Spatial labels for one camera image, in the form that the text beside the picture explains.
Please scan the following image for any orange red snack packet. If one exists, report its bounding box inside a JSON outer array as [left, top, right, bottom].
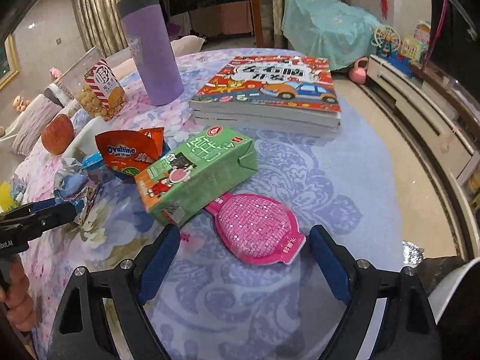
[[94, 126, 166, 178]]

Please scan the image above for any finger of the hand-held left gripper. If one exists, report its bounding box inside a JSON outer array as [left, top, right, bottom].
[[32, 199, 76, 211], [17, 203, 79, 231]]

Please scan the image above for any thick white-edged book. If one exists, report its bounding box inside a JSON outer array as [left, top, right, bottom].
[[193, 106, 342, 138]]

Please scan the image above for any person's left hand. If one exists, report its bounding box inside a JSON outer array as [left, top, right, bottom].
[[0, 260, 35, 333]]

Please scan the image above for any teal cloth cover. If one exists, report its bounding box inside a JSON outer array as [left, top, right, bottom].
[[280, 0, 376, 72]]

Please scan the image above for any purple thermos bottle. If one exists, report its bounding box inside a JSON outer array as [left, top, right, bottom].
[[116, 0, 185, 107]]

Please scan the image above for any gold picture frame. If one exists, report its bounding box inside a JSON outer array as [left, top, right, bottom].
[[0, 33, 20, 91]]

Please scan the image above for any pink sequined packet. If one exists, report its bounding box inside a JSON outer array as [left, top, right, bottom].
[[204, 193, 307, 266]]

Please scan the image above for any blue toy base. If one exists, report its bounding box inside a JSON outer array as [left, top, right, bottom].
[[386, 54, 414, 75]]

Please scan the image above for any green drink carton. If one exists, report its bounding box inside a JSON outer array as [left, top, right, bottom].
[[134, 125, 259, 228]]

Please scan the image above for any silver glitter mat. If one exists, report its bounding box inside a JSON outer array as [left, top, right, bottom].
[[402, 239, 425, 268]]

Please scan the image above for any silver blue foil wrapper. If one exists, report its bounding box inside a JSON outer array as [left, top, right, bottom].
[[52, 157, 103, 230]]

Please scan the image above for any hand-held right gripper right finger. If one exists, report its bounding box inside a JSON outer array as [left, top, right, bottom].
[[308, 224, 441, 360]]

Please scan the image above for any red apple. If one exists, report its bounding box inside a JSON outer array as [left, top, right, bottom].
[[41, 114, 74, 155]]

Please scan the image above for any black bin with white rim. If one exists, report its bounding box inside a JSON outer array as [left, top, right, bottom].
[[412, 256, 480, 360]]

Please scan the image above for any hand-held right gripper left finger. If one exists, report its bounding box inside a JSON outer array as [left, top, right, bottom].
[[47, 224, 182, 360]]

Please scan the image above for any yellow plastic piece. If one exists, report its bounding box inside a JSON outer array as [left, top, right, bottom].
[[0, 181, 16, 211]]

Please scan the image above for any pink kettlebell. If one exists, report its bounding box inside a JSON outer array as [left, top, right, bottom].
[[348, 56, 371, 84]]

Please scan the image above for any ferris wheel toy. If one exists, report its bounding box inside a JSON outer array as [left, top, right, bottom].
[[370, 25, 401, 59]]

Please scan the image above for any wooden sliding glass door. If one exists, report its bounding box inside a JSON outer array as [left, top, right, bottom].
[[149, 0, 273, 46]]

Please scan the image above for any colourful children's book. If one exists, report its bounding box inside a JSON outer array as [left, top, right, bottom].
[[188, 55, 343, 116]]

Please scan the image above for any colourful toy board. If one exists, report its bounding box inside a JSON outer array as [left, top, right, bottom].
[[400, 37, 429, 65]]

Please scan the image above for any pink striped cushion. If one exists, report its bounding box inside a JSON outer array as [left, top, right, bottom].
[[44, 80, 78, 110], [10, 97, 63, 157]]

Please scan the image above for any white television cabinet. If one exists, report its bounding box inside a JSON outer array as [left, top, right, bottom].
[[365, 53, 480, 216]]

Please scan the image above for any clear jar of snack balls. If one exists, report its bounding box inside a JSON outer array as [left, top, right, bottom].
[[56, 45, 127, 123]]

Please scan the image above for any black television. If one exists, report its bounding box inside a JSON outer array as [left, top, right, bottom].
[[427, 0, 480, 94]]

